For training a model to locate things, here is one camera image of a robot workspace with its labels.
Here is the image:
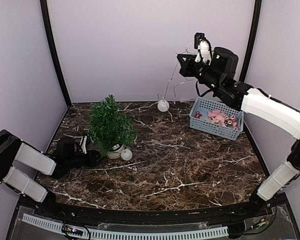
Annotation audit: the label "small green christmas tree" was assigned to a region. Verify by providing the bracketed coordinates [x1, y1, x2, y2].
[88, 94, 137, 156]

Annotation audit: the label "white ball fairy light string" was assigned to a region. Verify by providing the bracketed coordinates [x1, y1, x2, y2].
[121, 41, 198, 161]

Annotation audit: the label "blue plastic basket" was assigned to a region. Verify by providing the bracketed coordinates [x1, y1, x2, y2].
[189, 97, 244, 141]

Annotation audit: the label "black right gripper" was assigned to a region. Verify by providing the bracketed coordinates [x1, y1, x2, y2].
[177, 53, 223, 93]

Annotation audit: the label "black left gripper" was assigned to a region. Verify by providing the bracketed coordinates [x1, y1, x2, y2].
[65, 150, 107, 170]

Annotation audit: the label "black frame post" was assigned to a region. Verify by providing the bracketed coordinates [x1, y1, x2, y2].
[231, 0, 263, 106]
[39, 0, 72, 108]

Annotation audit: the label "black front rail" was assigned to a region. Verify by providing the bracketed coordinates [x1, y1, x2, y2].
[31, 201, 276, 226]

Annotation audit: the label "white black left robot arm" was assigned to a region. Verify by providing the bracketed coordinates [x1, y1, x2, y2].
[0, 129, 103, 218]

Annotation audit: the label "left black frame post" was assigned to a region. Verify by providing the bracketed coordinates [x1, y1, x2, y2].
[39, 0, 72, 108]

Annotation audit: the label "red ornament tag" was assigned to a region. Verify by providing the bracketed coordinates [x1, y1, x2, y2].
[194, 111, 203, 119]

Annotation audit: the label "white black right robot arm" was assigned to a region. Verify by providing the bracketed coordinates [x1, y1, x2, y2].
[177, 47, 300, 217]

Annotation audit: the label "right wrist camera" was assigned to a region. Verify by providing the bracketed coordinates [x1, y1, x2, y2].
[194, 32, 212, 64]

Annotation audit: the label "white tree pot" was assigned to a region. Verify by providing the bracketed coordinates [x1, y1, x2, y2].
[106, 144, 125, 159]

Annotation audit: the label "pink bow ornaments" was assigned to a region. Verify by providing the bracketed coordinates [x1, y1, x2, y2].
[204, 109, 239, 130]

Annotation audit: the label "perforated cable duct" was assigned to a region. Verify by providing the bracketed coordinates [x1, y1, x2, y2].
[21, 213, 230, 240]

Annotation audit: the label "right black frame post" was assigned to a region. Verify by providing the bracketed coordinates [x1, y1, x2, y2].
[231, 0, 263, 106]

